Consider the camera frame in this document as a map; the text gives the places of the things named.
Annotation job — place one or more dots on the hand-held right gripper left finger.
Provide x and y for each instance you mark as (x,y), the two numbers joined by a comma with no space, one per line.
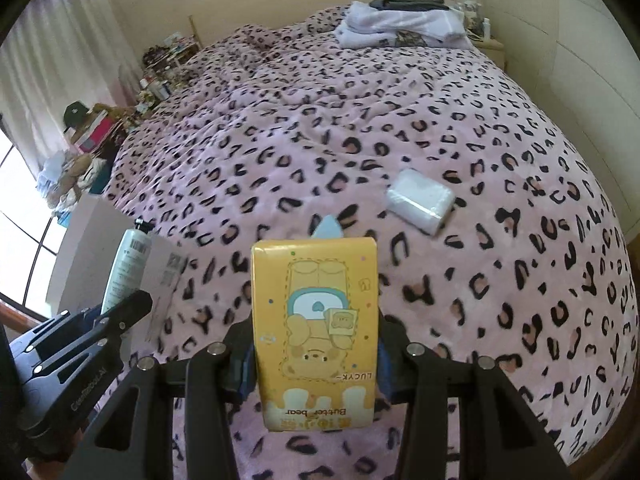
(247,377)

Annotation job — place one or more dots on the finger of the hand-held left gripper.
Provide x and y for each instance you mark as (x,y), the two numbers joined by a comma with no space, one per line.
(60,322)
(125,312)

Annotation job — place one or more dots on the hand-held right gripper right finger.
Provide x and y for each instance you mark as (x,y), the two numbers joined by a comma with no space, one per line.
(386,375)

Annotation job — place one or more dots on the pale green pump bottle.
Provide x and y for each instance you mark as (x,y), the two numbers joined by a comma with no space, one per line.
(127,265)

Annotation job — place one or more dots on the white cardboard box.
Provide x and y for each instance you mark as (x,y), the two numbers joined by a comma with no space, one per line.
(85,250)

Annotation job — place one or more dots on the yellow tissue packet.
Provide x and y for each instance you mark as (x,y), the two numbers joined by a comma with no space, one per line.
(315,310)

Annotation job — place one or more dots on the window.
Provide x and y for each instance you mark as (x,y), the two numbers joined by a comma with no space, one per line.
(20,235)

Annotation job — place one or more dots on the pale blue cloth pile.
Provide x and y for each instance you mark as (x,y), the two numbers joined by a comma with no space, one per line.
(52,171)

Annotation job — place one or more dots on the clear plastic packet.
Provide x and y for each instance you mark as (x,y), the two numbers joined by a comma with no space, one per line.
(420,200)

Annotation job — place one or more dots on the brown plush toy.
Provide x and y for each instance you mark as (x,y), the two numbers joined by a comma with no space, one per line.
(107,111)

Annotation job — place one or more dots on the dark green cap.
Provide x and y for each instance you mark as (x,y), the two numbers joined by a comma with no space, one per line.
(75,112)

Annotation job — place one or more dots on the cluttered cosmetics shelf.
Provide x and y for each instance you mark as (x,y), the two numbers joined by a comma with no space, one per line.
(170,53)

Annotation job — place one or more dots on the pink leopard print blanket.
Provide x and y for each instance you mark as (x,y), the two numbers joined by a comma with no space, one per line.
(350,110)

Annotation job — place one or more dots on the sheer pink curtain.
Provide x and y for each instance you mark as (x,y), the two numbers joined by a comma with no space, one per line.
(60,50)

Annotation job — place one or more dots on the wooden nightstand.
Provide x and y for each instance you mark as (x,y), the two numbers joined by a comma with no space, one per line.
(491,47)

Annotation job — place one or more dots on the lavender clothes pile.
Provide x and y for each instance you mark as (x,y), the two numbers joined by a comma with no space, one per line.
(400,22)

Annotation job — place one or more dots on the dark grey folded garment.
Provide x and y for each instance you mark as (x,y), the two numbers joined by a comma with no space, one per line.
(410,1)

